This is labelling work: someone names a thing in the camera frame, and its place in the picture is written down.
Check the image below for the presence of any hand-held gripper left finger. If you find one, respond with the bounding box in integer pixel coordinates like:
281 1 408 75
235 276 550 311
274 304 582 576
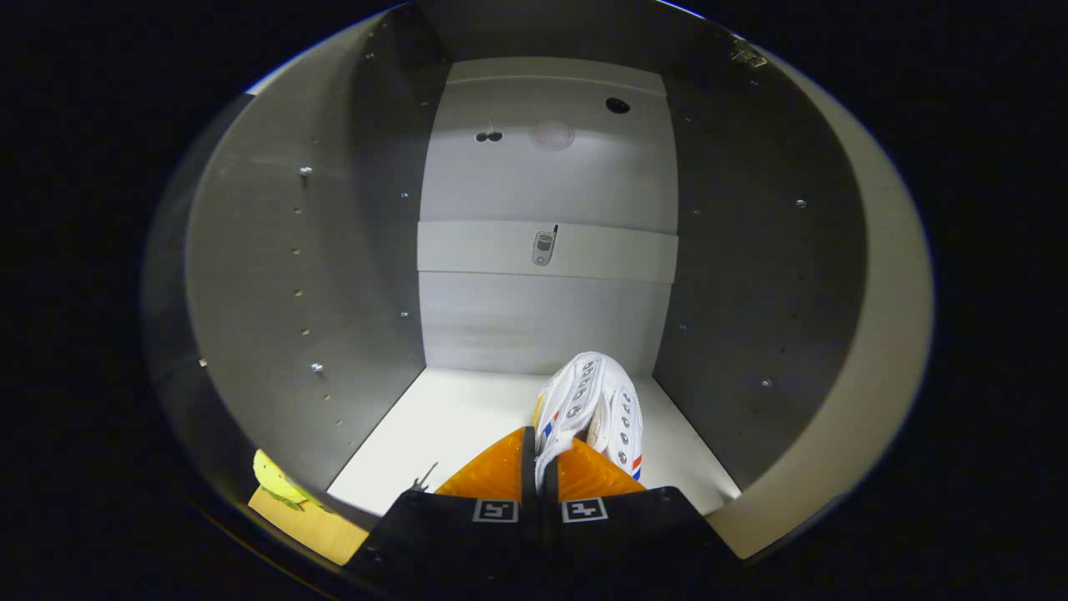
346 426 542 601

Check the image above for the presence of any grey shoe cabinet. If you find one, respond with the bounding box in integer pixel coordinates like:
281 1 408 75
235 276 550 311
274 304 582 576
142 0 869 577

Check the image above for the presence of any white canvas shoe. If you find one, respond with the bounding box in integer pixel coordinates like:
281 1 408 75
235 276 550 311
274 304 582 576
532 351 645 493

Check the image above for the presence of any yellow pineapple plush toy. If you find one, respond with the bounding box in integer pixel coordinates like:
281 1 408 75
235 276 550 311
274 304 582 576
253 449 311 512

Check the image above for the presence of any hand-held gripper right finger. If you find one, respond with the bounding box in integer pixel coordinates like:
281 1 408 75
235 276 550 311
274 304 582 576
542 438 743 601

